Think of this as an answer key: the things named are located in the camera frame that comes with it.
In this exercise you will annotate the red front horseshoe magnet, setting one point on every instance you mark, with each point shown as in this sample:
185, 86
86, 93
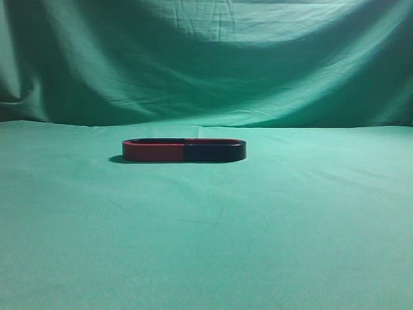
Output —
154, 149

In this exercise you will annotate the green cloth backdrop and cover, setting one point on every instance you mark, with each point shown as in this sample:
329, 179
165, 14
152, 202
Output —
317, 216

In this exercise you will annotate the blue front horseshoe magnet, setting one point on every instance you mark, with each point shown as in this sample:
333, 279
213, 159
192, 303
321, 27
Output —
215, 150

